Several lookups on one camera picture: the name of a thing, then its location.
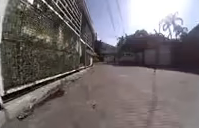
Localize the distant building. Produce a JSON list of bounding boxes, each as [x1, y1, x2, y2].
[[98, 43, 118, 64]]

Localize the grey-brown concrete road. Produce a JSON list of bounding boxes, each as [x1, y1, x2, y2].
[[0, 63, 199, 128]]

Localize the white-framed mesh fence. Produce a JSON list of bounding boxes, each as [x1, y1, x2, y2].
[[0, 0, 88, 111]]

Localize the pale concrete kerb strip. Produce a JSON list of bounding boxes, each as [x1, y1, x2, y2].
[[0, 64, 95, 128]]

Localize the palm tree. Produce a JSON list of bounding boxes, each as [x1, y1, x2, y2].
[[158, 11, 190, 40]]

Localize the building with dark roof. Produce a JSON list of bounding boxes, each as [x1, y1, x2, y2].
[[180, 22, 199, 76]]

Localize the trees behind wall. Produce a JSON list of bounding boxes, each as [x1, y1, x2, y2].
[[116, 29, 161, 48]]

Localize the long grey boundary wall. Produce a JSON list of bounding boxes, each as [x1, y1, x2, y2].
[[116, 41, 185, 68]]

